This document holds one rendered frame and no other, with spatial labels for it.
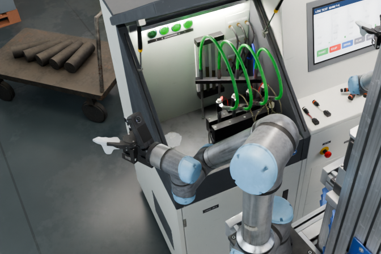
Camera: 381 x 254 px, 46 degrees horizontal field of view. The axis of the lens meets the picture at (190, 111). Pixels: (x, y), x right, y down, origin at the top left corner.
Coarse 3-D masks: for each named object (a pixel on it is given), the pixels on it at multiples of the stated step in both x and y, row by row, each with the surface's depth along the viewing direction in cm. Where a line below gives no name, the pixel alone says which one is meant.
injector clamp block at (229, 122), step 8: (224, 112) 221; (240, 112) 221; (256, 112) 220; (264, 112) 219; (208, 120) 217; (216, 120) 218; (224, 120) 220; (232, 120) 216; (240, 120) 216; (248, 120) 218; (256, 120) 220; (208, 128) 221; (216, 128) 213; (224, 128) 214; (232, 128) 217; (240, 128) 219; (216, 136) 215; (224, 136) 218
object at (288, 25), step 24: (264, 0) 211; (288, 0) 199; (312, 0) 204; (288, 24) 205; (288, 48) 210; (288, 72) 216; (312, 72) 222; (336, 72) 228; (360, 72) 234; (312, 144) 215; (336, 144) 224; (312, 168) 228; (312, 192) 244
